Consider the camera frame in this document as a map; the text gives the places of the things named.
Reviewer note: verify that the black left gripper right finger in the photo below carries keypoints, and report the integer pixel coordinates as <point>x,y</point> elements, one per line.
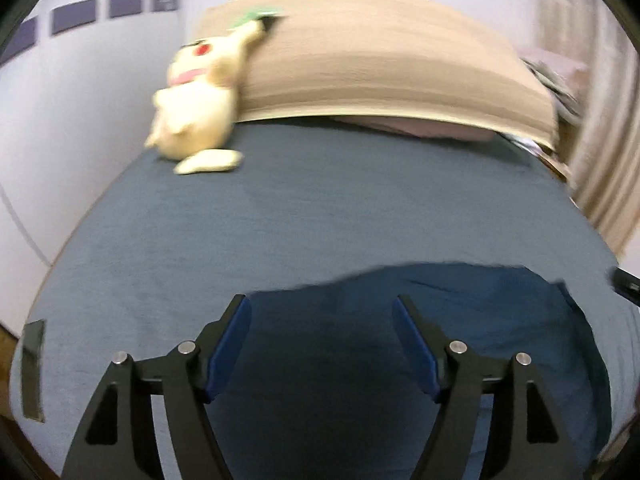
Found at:
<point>526,436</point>

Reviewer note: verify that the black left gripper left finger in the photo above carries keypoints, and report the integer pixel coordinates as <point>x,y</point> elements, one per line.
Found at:
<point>116,439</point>

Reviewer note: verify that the navy blue padded jacket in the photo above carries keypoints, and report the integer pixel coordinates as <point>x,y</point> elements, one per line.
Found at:
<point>323,390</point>

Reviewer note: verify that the black smartphone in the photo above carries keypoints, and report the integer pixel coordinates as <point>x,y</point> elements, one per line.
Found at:
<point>32,345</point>

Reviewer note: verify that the pile of folded linens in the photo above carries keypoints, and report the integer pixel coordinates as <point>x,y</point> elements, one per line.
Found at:
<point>566,80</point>

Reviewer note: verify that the yellow Pikachu plush toy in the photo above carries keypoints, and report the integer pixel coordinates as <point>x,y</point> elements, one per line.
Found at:
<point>196,111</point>

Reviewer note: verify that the beige curtain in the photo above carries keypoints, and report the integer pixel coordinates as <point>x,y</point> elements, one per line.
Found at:
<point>604,158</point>

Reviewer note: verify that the beige folded blanket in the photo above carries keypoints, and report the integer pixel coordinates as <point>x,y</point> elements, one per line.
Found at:
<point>415,59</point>

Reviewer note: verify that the green plush leaf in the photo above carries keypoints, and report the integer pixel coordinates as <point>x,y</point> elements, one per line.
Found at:
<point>257,14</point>

